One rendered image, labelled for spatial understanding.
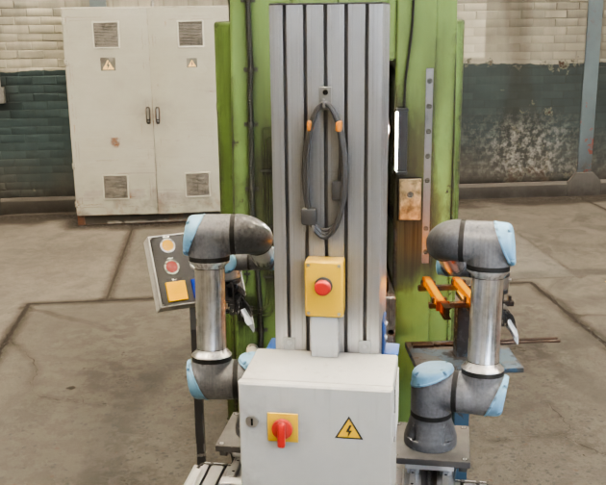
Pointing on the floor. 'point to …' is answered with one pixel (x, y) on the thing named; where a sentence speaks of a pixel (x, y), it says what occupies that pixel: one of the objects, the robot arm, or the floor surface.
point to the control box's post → (197, 399)
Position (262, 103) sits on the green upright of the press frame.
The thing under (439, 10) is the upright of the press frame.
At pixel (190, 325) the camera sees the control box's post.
